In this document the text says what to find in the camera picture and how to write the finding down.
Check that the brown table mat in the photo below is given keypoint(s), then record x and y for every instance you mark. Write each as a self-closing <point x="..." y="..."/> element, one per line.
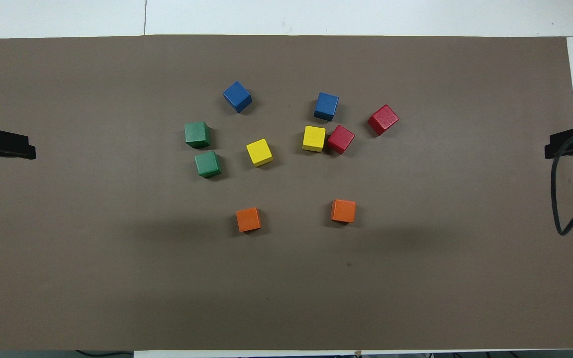
<point x="117" y="273"/>

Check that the red wooden block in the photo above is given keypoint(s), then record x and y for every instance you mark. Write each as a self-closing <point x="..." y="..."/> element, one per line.
<point x="341" y="139"/>
<point x="383" y="119"/>

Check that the orange wooden block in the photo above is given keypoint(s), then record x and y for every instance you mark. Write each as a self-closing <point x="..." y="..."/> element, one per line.
<point x="343" y="211"/>
<point x="248" y="219"/>

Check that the green wooden block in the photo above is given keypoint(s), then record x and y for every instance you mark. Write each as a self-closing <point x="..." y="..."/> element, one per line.
<point x="208" y="164"/>
<point x="197" y="134"/>

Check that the yellow wooden block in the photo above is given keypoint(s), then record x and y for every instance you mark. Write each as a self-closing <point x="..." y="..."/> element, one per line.
<point x="314" y="138"/>
<point x="259" y="152"/>

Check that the blue wooden block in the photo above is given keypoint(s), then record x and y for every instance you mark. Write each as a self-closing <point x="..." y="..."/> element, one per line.
<point x="326" y="106"/>
<point x="237" y="96"/>

